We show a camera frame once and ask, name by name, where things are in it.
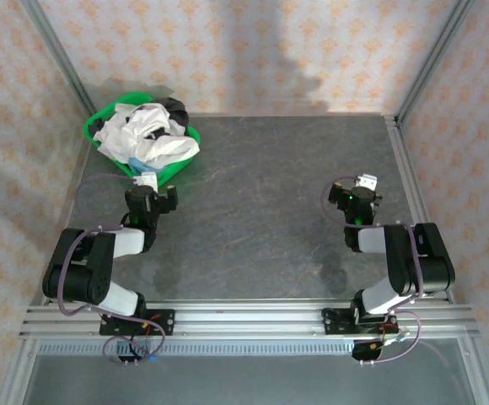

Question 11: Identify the white t-shirt with black print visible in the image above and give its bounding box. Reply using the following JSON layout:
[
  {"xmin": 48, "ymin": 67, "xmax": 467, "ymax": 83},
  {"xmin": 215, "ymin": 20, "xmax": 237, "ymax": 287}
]
[{"xmin": 94, "ymin": 110, "xmax": 201, "ymax": 165}]

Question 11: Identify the light blue t-shirt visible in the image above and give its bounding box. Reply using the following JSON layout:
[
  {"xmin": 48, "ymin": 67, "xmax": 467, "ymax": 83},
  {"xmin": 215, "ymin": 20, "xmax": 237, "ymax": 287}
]
[{"xmin": 126, "ymin": 156, "xmax": 161, "ymax": 175}]

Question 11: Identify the green plastic basket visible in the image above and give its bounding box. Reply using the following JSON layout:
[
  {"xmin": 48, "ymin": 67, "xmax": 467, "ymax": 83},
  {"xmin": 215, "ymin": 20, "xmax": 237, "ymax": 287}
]
[{"xmin": 83, "ymin": 91, "xmax": 203, "ymax": 189}]

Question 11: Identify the dark grey t-shirt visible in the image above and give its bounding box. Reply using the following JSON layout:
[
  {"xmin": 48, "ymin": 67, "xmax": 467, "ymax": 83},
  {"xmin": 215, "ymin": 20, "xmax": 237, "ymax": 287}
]
[{"xmin": 166, "ymin": 114, "xmax": 191, "ymax": 138}]

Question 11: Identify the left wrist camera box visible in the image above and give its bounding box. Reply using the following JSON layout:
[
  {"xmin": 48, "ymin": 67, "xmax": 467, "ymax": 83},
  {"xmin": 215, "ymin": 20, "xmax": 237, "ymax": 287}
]
[{"xmin": 133, "ymin": 170, "xmax": 160, "ymax": 192}]

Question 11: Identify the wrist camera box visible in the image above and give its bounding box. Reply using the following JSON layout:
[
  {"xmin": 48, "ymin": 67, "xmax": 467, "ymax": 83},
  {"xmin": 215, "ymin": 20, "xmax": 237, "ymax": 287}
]
[
  {"xmin": 133, "ymin": 170, "xmax": 160, "ymax": 192},
  {"xmin": 352, "ymin": 172, "xmax": 379, "ymax": 194}
]

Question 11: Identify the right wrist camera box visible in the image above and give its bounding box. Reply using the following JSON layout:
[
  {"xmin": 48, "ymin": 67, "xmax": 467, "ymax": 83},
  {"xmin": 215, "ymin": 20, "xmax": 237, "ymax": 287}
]
[{"xmin": 352, "ymin": 172, "xmax": 379, "ymax": 194}]

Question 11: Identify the aluminium side rail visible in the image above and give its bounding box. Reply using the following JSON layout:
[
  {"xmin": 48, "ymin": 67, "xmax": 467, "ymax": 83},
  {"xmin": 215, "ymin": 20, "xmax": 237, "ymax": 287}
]
[{"xmin": 381, "ymin": 113, "xmax": 456, "ymax": 305}]

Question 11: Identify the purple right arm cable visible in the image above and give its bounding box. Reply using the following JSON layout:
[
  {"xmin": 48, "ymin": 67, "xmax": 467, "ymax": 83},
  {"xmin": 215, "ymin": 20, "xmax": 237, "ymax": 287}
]
[{"xmin": 320, "ymin": 175, "xmax": 422, "ymax": 366}]

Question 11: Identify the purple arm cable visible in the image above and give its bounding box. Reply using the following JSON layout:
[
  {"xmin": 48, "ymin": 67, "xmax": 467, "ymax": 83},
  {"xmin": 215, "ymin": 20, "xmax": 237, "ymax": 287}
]
[
  {"xmin": 56, "ymin": 172, "xmax": 166, "ymax": 366},
  {"xmin": 320, "ymin": 175, "xmax": 422, "ymax": 366}
]

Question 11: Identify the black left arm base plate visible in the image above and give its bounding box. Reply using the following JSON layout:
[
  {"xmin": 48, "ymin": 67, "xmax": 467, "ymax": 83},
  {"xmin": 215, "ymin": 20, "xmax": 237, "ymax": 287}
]
[{"xmin": 99, "ymin": 309, "xmax": 175, "ymax": 337}]

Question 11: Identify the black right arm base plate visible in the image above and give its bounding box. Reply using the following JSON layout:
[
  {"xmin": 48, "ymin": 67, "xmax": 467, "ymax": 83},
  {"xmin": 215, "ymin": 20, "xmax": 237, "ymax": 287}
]
[{"xmin": 321, "ymin": 307, "xmax": 398, "ymax": 337}]

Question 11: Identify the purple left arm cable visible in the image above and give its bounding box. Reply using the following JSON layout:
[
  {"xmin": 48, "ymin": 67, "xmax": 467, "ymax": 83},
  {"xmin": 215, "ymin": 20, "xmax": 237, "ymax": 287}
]
[{"xmin": 56, "ymin": 172, "xmax": 166, "ymax": 366}]

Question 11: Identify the aluminium mounting rail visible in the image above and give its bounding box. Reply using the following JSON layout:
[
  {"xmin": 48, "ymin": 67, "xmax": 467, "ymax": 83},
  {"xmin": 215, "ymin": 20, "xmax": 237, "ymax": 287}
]
[{"xmin": 19, "ymin": 300, "xmax": 480, "ymax": 339}]

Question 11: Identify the aluminium frame post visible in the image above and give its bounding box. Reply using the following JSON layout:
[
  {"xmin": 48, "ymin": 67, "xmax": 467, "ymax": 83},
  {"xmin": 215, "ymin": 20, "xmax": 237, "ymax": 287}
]
[
  {"xmin": 394, "ymin": 0, "xmax": 481, "ymax": 127},
  {"xmin": 19, "ymin": 0, "xmax": 99, "ymax": 120}
]

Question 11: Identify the slotted grey cable duct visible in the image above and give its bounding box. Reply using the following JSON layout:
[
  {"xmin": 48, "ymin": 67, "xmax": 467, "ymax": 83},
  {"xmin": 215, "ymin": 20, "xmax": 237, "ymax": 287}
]
[{"xmin": 37, "ymin": 342, "xmax": 355, "ymax": 357}]

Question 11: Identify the aluminium frame leg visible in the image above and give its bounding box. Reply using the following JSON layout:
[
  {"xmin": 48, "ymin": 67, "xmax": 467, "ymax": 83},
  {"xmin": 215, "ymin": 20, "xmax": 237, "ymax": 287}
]
[
  {"xmin": 457, "ymin": 337, "xmax": 489, "ymax": 405},
  {"xmin": 2, "ymin": 337, "xmax": 39, "ymax": 405}
]

